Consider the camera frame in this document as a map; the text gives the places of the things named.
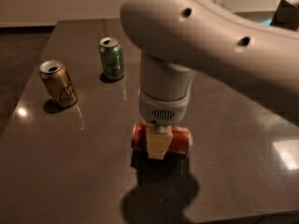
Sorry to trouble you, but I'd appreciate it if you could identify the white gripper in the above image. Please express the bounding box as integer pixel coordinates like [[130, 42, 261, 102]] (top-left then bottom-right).
[[139, 91, 190, 160]]

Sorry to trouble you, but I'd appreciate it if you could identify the green soda can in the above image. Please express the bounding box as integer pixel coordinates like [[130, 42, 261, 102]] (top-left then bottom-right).
[[99, 37, 124, 80]]

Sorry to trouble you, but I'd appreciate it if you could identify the dark box at table corner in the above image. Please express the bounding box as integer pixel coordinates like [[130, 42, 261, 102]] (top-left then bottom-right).
[[270, 0, 299, 32]]

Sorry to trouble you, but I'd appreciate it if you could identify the gold soda can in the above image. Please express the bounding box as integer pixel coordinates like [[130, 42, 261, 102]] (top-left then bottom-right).
[[39, 60, 77, 108]]

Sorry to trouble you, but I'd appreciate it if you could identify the red coke can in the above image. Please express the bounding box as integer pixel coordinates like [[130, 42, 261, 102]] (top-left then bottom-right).
[[132, 122, 192, 159]]

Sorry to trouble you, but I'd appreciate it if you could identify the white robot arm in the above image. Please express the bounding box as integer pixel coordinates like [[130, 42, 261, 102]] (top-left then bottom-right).
[[121, 0, 299, 160]]

